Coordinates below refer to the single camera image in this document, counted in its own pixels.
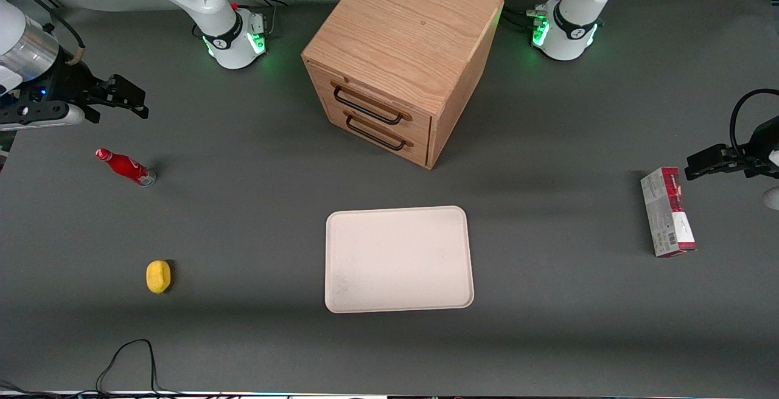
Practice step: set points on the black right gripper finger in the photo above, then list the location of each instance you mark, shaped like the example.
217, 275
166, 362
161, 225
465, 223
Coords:
131, 111
125, 90

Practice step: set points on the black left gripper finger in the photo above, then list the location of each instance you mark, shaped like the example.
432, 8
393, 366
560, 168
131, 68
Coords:
709, 154
706, 169

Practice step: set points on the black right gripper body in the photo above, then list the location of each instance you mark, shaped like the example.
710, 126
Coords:
68, 84

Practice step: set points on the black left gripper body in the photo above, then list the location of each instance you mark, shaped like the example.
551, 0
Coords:
760, 145

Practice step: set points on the red coke bottle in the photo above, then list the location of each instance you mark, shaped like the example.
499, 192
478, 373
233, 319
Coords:
126, 166

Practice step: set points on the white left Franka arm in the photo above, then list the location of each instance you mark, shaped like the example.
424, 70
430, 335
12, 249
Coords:
575, 16

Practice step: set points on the cream rectangular tray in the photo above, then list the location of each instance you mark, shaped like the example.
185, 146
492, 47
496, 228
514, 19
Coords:
398, 259

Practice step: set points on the red grey carton box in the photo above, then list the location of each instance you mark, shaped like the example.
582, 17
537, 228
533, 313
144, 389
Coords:
666, 213

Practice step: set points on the yellow lemon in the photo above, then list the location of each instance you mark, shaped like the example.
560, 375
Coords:
158, 277

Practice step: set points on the wooden drawer cabinet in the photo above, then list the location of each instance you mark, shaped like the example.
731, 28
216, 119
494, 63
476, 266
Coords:
401, 34

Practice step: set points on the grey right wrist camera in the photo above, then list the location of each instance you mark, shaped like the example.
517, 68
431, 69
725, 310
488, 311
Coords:
42, 117

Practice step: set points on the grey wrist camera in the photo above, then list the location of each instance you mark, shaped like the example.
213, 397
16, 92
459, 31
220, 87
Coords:
42, 117
773, 198

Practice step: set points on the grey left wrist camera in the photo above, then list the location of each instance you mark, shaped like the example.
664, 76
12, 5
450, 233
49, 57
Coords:
773, 198

